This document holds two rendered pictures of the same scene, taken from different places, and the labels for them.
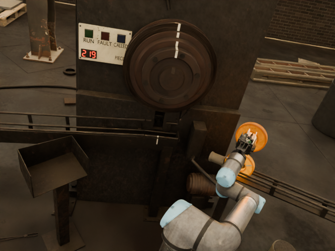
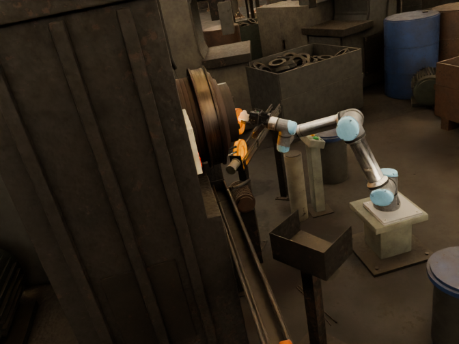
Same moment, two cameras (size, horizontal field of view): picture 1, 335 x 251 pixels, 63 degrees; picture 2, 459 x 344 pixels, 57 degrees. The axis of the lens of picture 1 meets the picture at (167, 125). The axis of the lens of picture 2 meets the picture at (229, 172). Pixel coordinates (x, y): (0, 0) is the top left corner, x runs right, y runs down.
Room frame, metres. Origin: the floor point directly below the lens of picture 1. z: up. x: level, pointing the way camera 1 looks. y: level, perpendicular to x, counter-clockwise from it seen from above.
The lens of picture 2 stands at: (1.17, 1.93, 1.73)
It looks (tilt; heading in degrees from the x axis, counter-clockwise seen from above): 26 degrees down; 273
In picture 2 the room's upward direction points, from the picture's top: 11 degrees counter-clockwise
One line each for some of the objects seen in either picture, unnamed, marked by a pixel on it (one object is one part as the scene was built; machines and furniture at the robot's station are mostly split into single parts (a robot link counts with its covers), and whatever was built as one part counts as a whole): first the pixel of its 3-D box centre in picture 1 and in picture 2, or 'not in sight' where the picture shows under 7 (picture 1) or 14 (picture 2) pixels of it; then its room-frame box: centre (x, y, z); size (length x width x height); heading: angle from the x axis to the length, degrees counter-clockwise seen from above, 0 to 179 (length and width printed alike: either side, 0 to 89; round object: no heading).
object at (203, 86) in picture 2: (170, 69); (207, 117); (1.31, 0.05, 1.11); 0.47 x 0.06 x 0.47; 99
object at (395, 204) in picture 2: not in sight; (386, 197); (0.40, -0.17, 0.37); 0.15 x 0.15 x 0.10
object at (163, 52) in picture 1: (171, 77); (227, 112); (1.22, 0.03, 1.11); 0.28 x 0.06 x 0.28; 99
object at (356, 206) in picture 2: not in sight; (386, 210); (0.40, -0.17, 0.28); 0.32 x 0.32 x 0.04; 10
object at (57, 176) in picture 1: (57, 203); (316, 295); (0.96, 0.50, 0.36); 0.26 x 0.20 x 0.72; 134
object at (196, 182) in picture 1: (198, 206); (246, 224); (1.23, -0.30, 0.27); 0.22 x 0.13 x 0.53; 99
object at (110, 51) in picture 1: (104, 45); (191, 140); (1.36, 0.40, 1.15); 0.26 x 0.02 x 0.18; 99
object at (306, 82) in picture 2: not in sight; (300, 89); (0.44, -2.58, 0.39); 1.03 x 0.83 x 0.77; 24
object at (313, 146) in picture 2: not in sight; (315, 173); (0.70, -0.75, 0.31); 0.24 x 0.16 x 0.62; 99
